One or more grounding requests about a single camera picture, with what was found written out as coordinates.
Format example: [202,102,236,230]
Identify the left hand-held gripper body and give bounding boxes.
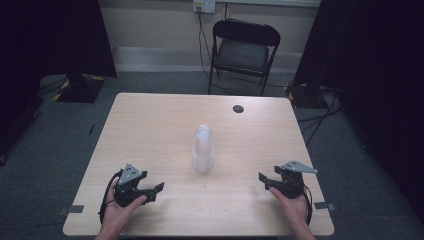
[114,162,150,208]

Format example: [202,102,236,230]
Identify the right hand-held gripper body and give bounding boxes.
[276,159,319,200]

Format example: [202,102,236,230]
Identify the person's right hand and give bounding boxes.
[268,187,310,231]

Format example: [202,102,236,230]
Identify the person's left hand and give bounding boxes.
[101,180,148,231]

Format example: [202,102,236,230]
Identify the grey tape piece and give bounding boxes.
[57,204,85,216]
[313,201,336,212]

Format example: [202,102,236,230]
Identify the black stand base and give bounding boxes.
[52,73,107,104]
[285,81,334,110]

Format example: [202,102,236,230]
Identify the black folding chair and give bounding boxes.
[207,18,282,97]

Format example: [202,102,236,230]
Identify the dark curtain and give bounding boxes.
[292,0,424,221]
[0,0,118,161]

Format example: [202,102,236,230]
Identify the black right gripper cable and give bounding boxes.
[301,183,315,226]

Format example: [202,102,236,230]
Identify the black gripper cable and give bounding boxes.
[98,168,125,225]
[301,183,315,226]

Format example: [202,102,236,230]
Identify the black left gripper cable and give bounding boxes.
[98,168,125,225]

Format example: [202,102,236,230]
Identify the black floor cables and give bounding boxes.
[37,76,70,97]
[296,85,343,148]

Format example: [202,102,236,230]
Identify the white wall socket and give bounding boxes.
[192,0,217,15]

